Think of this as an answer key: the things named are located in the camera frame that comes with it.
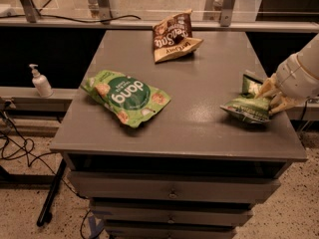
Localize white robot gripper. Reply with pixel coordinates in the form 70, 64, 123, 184
255, 53, 319, 115

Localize green jalapeno chip bag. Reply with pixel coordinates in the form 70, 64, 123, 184
220, 71, 270, 123

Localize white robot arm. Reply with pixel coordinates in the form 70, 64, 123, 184
255, 34, 319, 115

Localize brown sea salt snack bag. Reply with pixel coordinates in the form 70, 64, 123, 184
153, 9, 203, 63

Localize green dang rice chips bag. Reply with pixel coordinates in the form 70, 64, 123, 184
82, 70, 170, 128

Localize grey drawer cabinet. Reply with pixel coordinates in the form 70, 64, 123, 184
52, 30, 306, 239

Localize white pump lotion bottle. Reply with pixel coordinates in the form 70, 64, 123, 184
29, 64, 53, 98

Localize black metal stand leg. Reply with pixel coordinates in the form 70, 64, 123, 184
37, 160, 66, 227

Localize metal railing frame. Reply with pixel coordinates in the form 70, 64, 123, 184
0, 0, 319, 33

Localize black cable on ledge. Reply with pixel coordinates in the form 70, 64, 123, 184
0, 13, 143, 24

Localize black floor cables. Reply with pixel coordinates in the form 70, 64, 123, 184
0, 110, 78, 197

